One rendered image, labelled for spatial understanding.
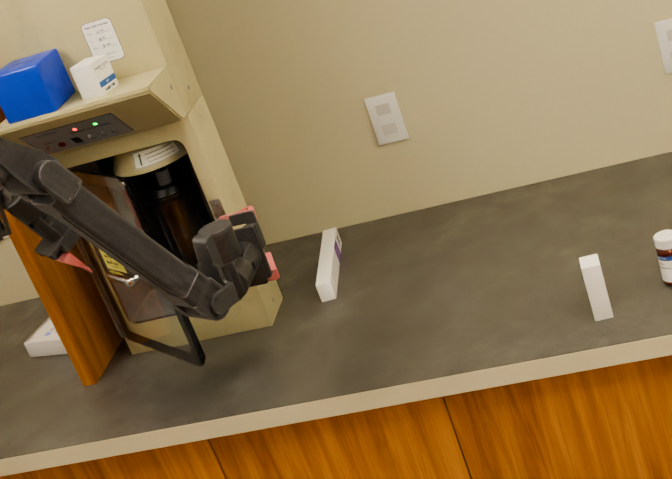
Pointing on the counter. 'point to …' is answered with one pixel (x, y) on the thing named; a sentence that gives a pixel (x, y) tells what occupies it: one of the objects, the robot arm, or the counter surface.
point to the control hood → (131, 97)
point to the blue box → (34, 86)
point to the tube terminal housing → (214, 160)
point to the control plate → (77, 133)
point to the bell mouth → (148, 158)
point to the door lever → (122, 278)
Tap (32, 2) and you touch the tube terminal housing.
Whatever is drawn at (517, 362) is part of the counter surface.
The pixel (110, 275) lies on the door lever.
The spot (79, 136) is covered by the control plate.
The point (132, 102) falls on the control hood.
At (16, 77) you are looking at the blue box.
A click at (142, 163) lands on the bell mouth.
